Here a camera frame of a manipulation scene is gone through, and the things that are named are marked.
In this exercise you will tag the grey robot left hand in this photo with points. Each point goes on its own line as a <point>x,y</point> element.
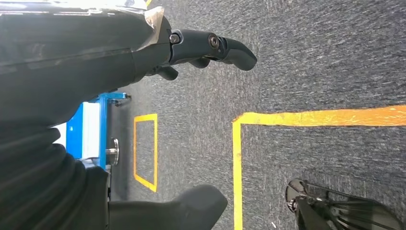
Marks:
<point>63,63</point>

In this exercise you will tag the chrome stanchion round base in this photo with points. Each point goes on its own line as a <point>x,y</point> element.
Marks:
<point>115,152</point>

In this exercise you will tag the blue steel shelf rack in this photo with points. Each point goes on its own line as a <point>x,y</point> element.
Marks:
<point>103,127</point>

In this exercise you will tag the white plastic crate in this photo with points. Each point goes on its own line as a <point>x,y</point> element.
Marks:
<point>91,133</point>

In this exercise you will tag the blue plastic crate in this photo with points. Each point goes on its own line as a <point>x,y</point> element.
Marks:
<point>74,136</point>

